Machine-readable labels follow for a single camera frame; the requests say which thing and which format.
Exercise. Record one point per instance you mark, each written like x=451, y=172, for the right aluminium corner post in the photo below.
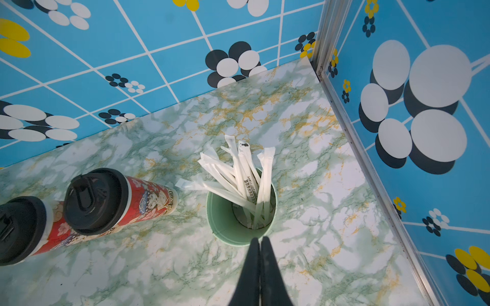
x=332, y=21

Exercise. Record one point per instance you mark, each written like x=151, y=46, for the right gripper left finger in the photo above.
x=248, y=287

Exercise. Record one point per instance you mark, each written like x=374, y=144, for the white wrapped straws bundle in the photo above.
x=241, y=182

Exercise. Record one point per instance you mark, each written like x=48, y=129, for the red cup black lid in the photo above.
x=104, y=199
x=31, y=226

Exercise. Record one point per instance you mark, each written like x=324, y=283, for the red cup black lid right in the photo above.
x=104, y=199

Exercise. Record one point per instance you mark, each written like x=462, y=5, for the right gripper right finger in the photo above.
x=272, y=287

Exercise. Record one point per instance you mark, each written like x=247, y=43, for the red cup black lid left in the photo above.
x=31, y=226

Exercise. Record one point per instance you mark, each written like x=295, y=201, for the green straw holder cup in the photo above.
x=223, y=218

